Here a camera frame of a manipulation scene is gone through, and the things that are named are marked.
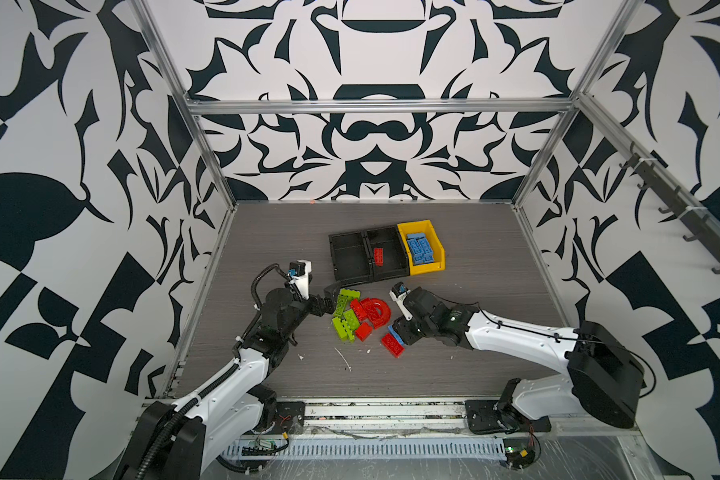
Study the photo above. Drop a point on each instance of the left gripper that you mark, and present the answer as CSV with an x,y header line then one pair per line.
x,y
327,302

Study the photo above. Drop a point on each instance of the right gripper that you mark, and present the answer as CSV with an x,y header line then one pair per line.
x,y
400,325

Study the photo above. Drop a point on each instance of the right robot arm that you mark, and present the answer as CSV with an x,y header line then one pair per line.
x,y
592,372

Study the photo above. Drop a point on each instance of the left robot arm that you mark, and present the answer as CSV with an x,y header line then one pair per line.
x,y
181,439

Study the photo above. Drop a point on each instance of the green brick upper left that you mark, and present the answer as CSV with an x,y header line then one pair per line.
x,y
341,305

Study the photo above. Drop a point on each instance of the green brick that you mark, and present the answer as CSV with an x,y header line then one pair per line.
x,y
350,322
351,294
341,305
342,329

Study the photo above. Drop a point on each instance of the green brick top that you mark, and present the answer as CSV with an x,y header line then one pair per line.
x,y
351,294

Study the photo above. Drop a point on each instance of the green brick middle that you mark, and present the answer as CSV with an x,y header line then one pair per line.
x,y
350,322

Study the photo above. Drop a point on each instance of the green brick lower left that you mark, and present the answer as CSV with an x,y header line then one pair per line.
x,y
342,329

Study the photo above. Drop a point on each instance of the left black bin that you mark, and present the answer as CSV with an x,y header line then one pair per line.
x,y
351,259

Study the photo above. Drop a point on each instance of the black bin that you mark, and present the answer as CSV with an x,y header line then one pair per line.
x,y
351,259
395,255

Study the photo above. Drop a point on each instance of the red brick front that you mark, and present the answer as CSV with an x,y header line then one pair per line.
x,y
392,345

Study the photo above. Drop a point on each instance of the right black bin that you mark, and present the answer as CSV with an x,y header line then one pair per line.
x,y
395,255

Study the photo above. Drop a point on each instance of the yellow bin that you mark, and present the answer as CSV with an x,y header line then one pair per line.
x,y
426,227

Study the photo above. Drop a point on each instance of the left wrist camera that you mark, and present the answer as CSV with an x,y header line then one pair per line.
x,y
299,274

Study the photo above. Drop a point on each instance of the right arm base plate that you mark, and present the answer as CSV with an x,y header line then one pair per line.
x,y
485,417

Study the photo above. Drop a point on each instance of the aluminium front rail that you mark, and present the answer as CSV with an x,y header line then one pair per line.
x,y
361,418

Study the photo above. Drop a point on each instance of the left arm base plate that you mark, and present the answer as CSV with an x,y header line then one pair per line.
x,y
282,416

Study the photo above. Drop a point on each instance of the white cable duct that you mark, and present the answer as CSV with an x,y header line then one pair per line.
x,y
492,449

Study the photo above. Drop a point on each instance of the wall hook rail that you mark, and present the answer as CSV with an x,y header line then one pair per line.
x,y
677,202

